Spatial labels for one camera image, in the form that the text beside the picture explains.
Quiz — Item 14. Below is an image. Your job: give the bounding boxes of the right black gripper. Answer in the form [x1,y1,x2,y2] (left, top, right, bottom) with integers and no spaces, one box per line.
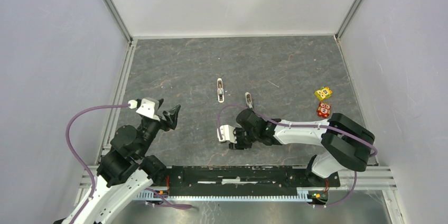
[229,127,258,151]

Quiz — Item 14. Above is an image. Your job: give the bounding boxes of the beige stapler base half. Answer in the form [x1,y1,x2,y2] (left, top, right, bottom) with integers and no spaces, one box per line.
[245,92,254,109]

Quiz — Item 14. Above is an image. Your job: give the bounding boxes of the white stapler top half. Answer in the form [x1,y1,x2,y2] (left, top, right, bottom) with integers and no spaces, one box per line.
[217,78,225,103]

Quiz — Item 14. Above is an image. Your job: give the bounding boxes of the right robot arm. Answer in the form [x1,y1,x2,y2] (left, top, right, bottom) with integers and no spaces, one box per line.
[217,108,377,186]

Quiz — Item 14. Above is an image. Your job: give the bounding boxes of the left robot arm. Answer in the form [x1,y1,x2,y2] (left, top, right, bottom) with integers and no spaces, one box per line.
[56,97,181,223]

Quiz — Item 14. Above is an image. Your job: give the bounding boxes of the red toy block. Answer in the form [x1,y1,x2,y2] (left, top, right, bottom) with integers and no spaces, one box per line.
[316,101,332,118]

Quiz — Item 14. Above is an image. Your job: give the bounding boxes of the yellow toy block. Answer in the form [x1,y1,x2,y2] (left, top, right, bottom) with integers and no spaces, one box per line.
[314,87,333,101]

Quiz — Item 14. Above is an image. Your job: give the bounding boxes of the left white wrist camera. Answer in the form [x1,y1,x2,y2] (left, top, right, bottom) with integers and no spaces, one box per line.
[128,97,160,120]

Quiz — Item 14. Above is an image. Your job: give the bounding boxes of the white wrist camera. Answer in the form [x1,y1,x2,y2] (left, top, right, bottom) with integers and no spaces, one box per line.
[217,125,237,144]
[128,97,160,120]

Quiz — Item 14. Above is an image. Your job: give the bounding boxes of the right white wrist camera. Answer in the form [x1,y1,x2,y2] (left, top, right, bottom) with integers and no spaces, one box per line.
[217,125,237,144]

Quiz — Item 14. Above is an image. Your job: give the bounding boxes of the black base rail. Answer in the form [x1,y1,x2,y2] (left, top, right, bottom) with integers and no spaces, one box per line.
[144,165,341,198]

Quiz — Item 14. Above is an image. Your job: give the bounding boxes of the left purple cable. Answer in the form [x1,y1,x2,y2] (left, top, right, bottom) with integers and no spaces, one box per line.
[65,104,131,224]

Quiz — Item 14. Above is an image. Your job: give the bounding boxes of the purple cable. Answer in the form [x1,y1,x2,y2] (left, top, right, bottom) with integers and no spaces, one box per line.
[216,104,379,208]
[65,104,131,224]

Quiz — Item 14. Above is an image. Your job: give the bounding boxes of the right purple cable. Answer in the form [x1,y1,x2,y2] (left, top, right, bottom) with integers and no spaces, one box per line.
[216,104,379,208]

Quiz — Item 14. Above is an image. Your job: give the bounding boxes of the left aluminium frame post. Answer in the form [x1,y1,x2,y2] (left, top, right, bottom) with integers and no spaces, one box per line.
[102,0,133,43]

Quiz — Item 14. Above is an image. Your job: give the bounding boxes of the aluminium frame post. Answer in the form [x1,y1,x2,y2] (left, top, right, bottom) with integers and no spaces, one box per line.
[102,0,133,43]
[334,0,363,42]

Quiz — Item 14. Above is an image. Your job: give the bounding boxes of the right aluminium frame post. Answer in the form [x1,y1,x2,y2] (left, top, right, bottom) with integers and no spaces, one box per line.
[334,0,363,42]

